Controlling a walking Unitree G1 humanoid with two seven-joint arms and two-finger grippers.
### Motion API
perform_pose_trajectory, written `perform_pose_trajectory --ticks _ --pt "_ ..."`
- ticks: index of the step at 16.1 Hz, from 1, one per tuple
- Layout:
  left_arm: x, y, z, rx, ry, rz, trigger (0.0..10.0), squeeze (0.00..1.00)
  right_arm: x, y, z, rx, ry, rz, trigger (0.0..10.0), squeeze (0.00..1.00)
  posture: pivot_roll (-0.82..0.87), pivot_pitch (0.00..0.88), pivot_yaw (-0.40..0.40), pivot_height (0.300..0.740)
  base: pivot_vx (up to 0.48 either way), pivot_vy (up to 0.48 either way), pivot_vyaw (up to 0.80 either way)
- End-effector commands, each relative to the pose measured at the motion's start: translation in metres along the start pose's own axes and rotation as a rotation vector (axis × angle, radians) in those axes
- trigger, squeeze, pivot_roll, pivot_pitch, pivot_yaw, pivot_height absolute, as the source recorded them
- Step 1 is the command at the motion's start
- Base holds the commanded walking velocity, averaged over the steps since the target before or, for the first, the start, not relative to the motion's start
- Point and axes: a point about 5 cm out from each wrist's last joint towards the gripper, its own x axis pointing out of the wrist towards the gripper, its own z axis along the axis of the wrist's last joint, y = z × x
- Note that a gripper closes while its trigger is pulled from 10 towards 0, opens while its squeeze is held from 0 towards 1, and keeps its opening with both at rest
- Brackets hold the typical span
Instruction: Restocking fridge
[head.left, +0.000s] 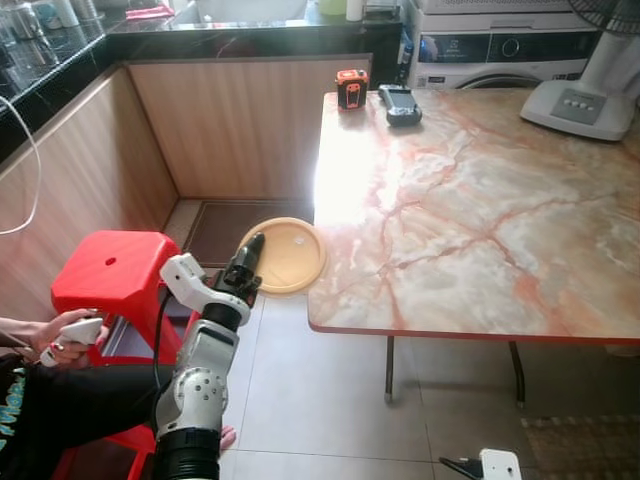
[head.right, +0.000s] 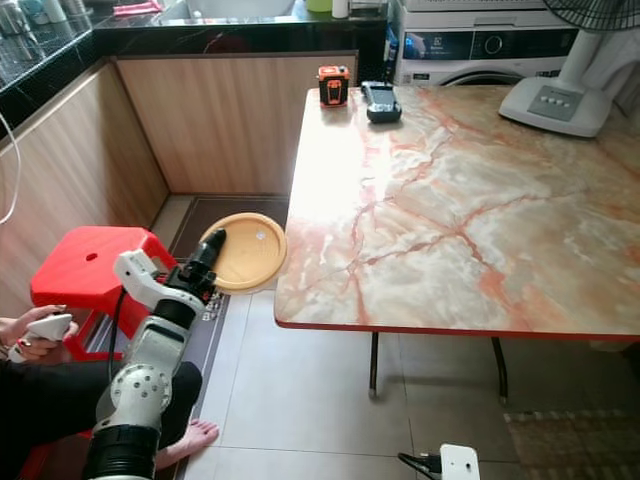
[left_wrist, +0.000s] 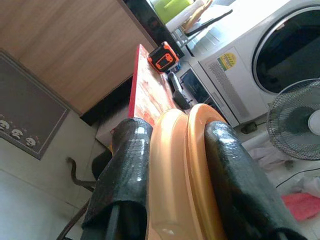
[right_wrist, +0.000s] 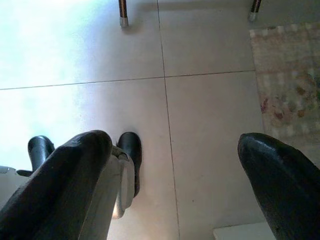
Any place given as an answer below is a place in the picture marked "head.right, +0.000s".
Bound yellow round plate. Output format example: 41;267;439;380
203;212;288;293

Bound white handheld controller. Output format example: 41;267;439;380
8;313;76;364

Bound person's bare hand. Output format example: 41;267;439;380
3;305;77;367

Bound black floor mat white text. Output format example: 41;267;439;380
172;290;239;443

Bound red plastic stool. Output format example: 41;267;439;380
18;430;99;480
30;226;177;361

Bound wooden kitchen cabinet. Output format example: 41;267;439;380
0;52;359;321

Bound person's bare foot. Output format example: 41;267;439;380
155;419;221;472

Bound person's leg black trousers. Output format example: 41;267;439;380
0;358;206;479

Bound black metal table leg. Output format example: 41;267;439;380
489;337;512;407
367;333;382;400

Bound orange black small device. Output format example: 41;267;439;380
317;65;351;108

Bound black stone countertop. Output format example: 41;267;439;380
0;8;391;131

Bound black handheld device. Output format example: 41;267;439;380
361;81;403;125

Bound steel kitchen sink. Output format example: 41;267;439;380
160;0;297;21

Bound red flat item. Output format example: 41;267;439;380
112;2;164;19

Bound pink marble pattern table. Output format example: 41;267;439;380
273;84;640;343

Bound steel kettle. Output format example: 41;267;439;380
0;0;33;37

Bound white washing machine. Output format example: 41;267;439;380
393;12;583;88

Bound white fan base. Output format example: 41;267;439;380
498;28;640;139

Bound black fan head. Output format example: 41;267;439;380
545;0;640;32

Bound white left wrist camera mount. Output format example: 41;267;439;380
113;249;201;313

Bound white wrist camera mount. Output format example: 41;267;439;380
440;444;482;480
113;249;201;313

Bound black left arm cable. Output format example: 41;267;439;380
107;286;133;386

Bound thin white cable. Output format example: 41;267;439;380
0;113;24;224

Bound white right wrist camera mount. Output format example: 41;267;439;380
440;444;482;480

